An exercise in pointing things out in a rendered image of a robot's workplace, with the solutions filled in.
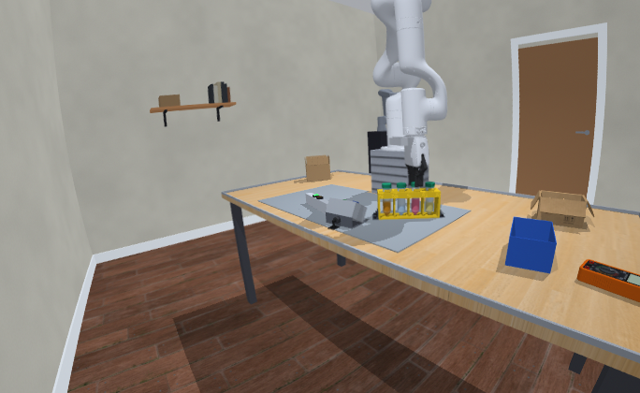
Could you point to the blue open-top box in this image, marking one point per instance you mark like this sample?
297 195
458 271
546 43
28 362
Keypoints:
536 252

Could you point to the orange multimeter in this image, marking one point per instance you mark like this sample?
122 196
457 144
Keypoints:
618 281

